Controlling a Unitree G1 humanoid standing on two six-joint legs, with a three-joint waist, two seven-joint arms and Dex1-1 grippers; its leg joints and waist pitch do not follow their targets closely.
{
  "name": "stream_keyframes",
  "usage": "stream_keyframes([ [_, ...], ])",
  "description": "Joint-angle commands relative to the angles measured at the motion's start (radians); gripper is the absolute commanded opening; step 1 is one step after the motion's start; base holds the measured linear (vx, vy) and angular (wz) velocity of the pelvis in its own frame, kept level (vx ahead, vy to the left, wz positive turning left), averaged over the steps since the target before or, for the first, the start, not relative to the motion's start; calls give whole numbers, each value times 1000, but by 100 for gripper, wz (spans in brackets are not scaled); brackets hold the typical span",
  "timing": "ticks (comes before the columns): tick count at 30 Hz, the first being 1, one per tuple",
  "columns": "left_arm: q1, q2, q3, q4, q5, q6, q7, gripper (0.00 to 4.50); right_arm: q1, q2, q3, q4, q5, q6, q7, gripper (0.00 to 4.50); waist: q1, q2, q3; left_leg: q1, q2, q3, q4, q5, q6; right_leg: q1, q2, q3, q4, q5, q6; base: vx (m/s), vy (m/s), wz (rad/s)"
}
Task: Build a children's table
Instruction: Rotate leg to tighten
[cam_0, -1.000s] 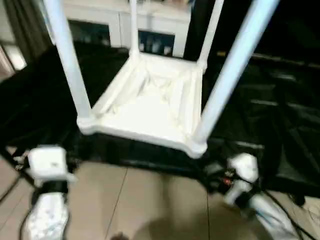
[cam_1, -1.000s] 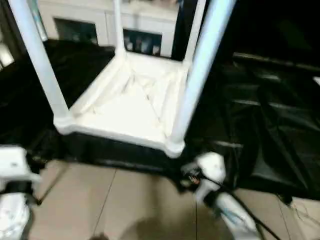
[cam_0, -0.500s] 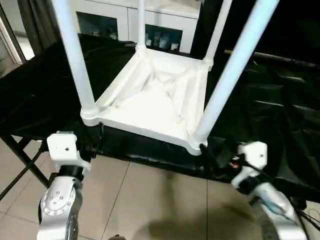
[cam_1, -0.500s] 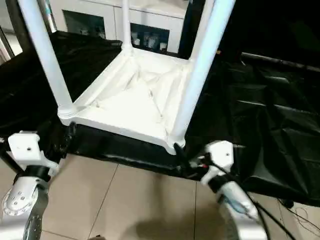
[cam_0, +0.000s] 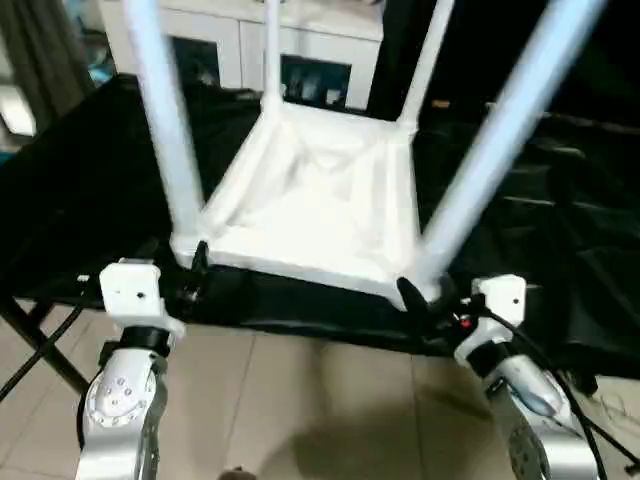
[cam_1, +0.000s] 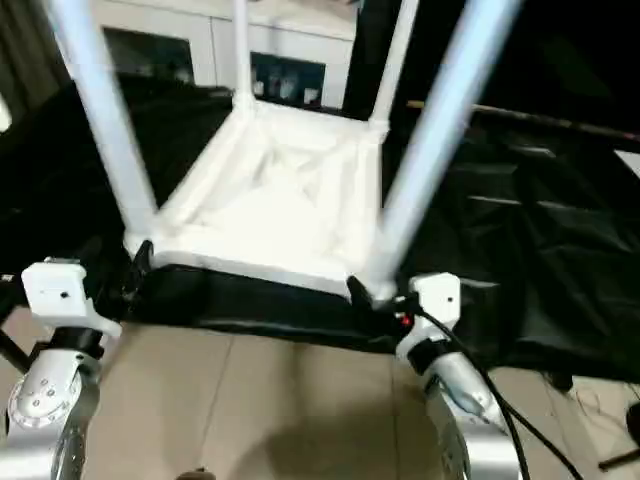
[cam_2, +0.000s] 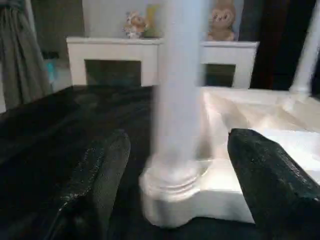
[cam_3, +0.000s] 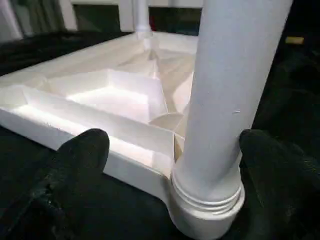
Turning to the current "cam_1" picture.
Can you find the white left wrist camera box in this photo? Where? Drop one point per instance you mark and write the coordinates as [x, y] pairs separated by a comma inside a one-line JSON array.
[[62, 290]]

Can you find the grey metal frame leg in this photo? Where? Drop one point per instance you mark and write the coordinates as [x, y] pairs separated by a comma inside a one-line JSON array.
[[12, 350]]

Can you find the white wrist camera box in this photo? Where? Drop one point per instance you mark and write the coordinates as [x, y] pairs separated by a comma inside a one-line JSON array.
[[62, 290], [437, 295]]

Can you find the dark metal rod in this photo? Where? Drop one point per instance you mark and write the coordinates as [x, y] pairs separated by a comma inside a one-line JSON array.
[[540, 118]]

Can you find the small white jar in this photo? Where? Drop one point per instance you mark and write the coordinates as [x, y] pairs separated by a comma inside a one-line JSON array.
[[312, 96]]

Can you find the white glass-door cabinet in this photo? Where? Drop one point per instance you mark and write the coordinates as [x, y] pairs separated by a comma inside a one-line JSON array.
[[225, 45]]

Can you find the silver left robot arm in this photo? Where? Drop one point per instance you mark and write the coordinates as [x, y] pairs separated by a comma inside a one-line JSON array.
[[50, 410]]

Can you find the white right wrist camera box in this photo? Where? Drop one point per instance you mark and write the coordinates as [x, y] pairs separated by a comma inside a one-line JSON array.
[[437, 295]]

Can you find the dark grey curtain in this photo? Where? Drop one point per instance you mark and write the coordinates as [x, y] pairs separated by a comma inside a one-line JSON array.
[[25, 50]]

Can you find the black floor stand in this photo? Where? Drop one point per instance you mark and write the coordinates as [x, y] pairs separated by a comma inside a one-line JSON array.
[[620, 460]]

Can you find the black work mat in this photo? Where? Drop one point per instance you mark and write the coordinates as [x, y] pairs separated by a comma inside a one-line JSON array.
[[540, 250]]

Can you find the white plastic table top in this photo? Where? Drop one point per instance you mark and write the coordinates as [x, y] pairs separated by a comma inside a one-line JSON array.
[[270, 200]]

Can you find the white flat board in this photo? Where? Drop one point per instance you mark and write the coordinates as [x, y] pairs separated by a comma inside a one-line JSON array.
[[632, 162]]

